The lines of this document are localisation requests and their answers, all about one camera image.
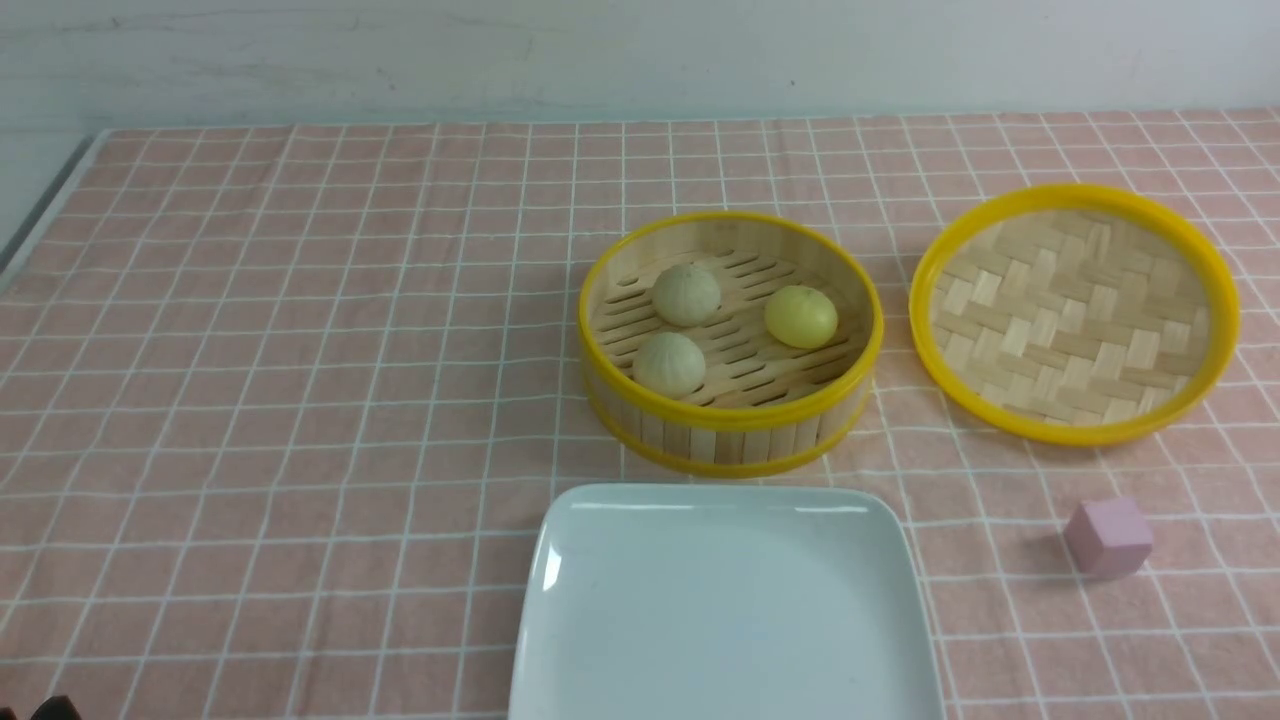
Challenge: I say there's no pink cube block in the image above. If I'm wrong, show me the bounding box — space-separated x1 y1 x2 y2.
1062 497 1155 579

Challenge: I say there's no yellow rimmed bamboo steamer basket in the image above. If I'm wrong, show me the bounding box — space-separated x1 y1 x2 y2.
577 211 884 478

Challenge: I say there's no yellow rimmed woven steamer lid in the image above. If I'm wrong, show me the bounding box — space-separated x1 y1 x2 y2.
909 184 1242 447

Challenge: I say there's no white square plate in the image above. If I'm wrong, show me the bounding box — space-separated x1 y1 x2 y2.
507 483 947 719

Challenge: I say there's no yellow steamed bun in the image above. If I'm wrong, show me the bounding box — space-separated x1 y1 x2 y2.
764 284 838 348

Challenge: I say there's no white steamed bun front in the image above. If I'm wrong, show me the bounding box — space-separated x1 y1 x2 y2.
632 332 707 398

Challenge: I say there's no pink checkered tablecloth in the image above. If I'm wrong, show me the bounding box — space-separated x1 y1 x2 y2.
1 108 1277 719

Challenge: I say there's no white steamed bun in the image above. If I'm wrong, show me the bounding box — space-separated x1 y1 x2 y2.
650 263 722 328
632 332 707 398

